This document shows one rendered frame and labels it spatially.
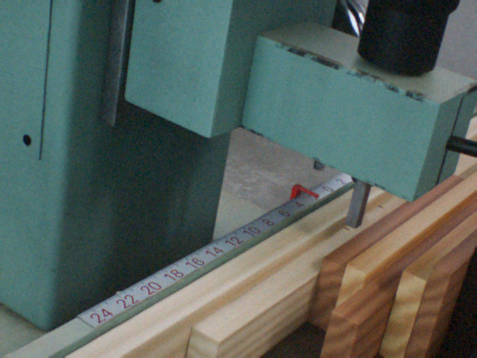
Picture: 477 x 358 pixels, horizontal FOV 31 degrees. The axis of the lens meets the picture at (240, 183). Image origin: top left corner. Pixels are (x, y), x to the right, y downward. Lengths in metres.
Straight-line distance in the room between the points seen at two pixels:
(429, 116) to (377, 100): 0.04
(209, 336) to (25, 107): 0.23
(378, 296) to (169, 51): 0.21
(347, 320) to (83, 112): 0.24
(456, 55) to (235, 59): 3.50
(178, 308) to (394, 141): 0.17
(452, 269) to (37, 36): 0.31
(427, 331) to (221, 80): 0.21
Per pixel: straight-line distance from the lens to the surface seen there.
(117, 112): 0.62
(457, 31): 4.03
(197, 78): 0.57
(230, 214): 0.91
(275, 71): 0.58
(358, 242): 0.60
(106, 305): 0.48
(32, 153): 0.64
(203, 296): 0.51
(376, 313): 0.54
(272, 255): 0.56
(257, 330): 0.53
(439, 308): 0.55
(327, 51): 0.57
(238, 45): 0.57
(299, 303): 0.57
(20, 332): 0.71
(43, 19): 0.60
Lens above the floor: 1.23
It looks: 26 degrees down
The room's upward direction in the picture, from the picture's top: 11 degrees clockwise
